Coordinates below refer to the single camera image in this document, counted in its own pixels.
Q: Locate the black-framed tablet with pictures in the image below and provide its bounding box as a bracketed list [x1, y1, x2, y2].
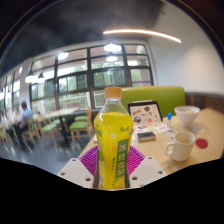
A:
[127, 100, 164, 126]

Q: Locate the flat round red coaster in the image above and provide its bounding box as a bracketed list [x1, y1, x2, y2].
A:
[195, 138, 209, 150]

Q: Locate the white bowl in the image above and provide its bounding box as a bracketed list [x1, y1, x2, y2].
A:
[174, 105, 201, 128]

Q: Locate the group of wooden green-seat chairs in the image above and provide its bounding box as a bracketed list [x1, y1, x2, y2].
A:
[0, 108, 94, 149]

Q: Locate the yellow drink bottle orange cap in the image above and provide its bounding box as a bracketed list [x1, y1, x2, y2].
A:
[93, 86, 135, 190]

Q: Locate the small blue-capped bottle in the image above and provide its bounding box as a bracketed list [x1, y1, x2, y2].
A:
[166, 112, 173, 128]

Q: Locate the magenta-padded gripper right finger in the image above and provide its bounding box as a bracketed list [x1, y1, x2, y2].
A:
[125, 144, 168, 190]

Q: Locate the printed sticker sheet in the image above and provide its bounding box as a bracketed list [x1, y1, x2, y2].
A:
[133, 122, 169, 135]

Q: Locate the green upholstered bench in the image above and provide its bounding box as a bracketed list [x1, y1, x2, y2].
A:
[120, 86, 187, 118]

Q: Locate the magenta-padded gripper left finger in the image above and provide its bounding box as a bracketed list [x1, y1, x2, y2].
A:
[57, 144, 100, 190]

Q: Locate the long curved ceiling light strip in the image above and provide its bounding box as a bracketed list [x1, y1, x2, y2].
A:
[102, 28, 183, 44]

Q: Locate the white ribbed mug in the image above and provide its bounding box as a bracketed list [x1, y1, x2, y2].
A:
[164, 130, 198, 163]

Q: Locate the wooden dining table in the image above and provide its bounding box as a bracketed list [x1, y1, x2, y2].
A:
[44, 106, 81, 144]

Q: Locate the small dark box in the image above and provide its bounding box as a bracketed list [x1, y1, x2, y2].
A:
[137, 131, 157, 143]

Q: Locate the person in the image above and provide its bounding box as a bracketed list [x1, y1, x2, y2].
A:
[16, 100, 34, 148]

